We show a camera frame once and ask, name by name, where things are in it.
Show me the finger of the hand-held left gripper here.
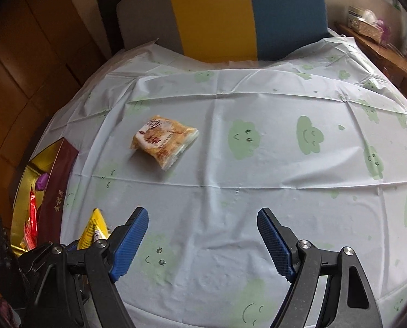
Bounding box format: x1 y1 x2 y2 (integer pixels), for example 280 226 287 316
17 242 54 274

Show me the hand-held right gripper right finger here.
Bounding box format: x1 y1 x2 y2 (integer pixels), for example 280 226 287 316
257 208 383 328

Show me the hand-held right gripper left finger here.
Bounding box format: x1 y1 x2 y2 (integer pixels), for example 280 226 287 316
33 207 149 328

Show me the large red white-label packet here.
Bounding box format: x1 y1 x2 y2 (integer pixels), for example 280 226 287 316
22 191 41 248

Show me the yellow black snack packet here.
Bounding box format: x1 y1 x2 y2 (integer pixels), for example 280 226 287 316
77 208 111 251

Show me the red gift box gold inside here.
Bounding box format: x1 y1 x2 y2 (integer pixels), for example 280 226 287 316
10 137 79 258

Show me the clear pastry packet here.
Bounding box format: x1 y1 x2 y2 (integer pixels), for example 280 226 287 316
132 114 199 170

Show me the wooden wardrobe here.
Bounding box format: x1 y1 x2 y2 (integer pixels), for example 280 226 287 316
0 0 122 219

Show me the wooden side desk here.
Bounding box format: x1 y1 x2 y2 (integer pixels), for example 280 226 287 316
337 24 407 87

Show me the gold patterned tissue box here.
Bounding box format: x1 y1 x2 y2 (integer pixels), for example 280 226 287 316
352 15 386 42

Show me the purple small item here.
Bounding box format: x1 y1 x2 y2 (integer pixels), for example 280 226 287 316
377 19 393 42

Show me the green white box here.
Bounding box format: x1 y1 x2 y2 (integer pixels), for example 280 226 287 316
347 5 368 21

